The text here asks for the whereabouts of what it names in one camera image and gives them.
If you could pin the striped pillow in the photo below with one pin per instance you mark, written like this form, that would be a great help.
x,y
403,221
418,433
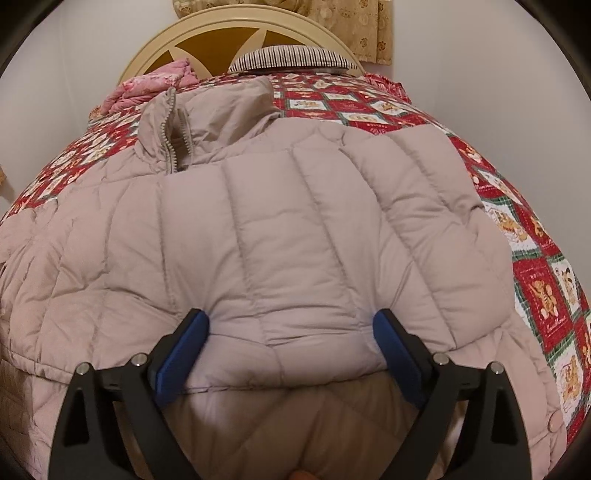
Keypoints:
x,y
290,57

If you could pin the cream wooden headboard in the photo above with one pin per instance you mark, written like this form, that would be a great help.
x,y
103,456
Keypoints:
x,y
212,39

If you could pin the yellow curtain behind headboard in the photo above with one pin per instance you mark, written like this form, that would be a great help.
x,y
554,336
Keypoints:
x,y
365,26

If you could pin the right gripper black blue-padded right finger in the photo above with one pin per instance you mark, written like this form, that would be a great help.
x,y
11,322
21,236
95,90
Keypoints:
x,y
479,410

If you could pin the beige quilted down jacket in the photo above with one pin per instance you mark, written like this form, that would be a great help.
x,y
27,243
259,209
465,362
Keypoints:
x,y
289,233

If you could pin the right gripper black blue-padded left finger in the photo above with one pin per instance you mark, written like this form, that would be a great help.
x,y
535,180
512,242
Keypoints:
x,y
88,443

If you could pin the red patchwork teddy bear quilt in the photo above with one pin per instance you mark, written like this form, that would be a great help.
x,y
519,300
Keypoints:
x,y
548,295

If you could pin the pink folded blanket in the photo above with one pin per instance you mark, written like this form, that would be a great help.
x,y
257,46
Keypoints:
x,y
134,91

